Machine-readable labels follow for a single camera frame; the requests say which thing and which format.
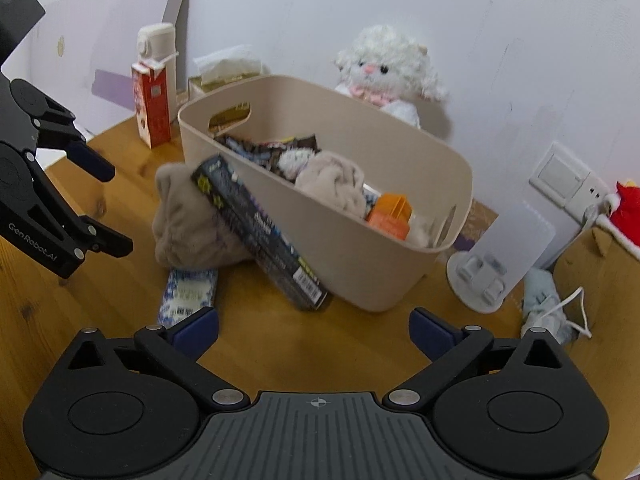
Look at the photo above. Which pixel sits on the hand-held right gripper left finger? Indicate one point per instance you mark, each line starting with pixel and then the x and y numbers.
pixel 200 329

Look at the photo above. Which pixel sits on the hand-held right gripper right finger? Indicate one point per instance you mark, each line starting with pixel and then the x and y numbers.
pixel 429 330

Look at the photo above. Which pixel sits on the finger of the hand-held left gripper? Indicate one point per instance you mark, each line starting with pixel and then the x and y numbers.
pixel 92 162
pixel 107 242

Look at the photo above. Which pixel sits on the beige storage basket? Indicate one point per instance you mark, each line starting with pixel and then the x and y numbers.
pixel 350 270

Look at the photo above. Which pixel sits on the dark star-print tall box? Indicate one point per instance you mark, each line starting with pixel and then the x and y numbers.
pixel 260 230

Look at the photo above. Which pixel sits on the orange plastic toy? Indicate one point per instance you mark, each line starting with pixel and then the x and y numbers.
pixel 390 210

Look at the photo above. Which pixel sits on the dark snack packet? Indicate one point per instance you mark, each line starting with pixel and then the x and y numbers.
pixel 292 142
pixel 245 152

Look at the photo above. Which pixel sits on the small grey plush cloth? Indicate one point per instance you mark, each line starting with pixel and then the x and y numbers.
pixel 330 180

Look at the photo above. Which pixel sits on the white fluffy scrunchie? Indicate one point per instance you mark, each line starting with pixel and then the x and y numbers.
pixel 295 162

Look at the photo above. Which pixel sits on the wooden desktop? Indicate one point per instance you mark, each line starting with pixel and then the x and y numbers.
pixel 350 340

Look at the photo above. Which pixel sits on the blue white patterned carton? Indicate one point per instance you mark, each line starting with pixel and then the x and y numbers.
pixel 185 292

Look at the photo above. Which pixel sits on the red milk carton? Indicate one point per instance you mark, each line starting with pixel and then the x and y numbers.
pixel 155 110

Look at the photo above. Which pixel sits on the large grey plush toy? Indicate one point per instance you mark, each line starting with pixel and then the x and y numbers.
pixel 190 220

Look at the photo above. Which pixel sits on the light blue cloth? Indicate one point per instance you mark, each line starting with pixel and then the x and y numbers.
pixel 537 290

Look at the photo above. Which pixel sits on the purple flowered mat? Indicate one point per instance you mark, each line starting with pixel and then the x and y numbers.
pixel 482 222

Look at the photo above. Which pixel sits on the white cardboard sheet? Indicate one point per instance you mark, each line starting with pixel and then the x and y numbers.
pixel 100 35

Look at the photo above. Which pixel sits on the white translucent stand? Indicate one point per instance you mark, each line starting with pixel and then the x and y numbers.
pixel 520 240

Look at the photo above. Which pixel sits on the white bottle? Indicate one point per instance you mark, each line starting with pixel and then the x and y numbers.
pixel 160 40

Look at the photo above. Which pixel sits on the olive tissue box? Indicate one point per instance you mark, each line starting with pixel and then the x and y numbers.
pixel 225 67

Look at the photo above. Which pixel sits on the red plush item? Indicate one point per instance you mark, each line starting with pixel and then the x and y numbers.
pixel 627 215

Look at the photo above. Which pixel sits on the white sheep plush toy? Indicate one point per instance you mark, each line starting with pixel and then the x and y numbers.
pixel 390 60

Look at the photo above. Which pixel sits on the white wall switch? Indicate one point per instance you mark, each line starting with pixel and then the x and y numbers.
pixel 557 172

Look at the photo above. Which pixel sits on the white wall socket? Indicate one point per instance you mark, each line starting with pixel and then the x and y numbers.
pixel 592 197

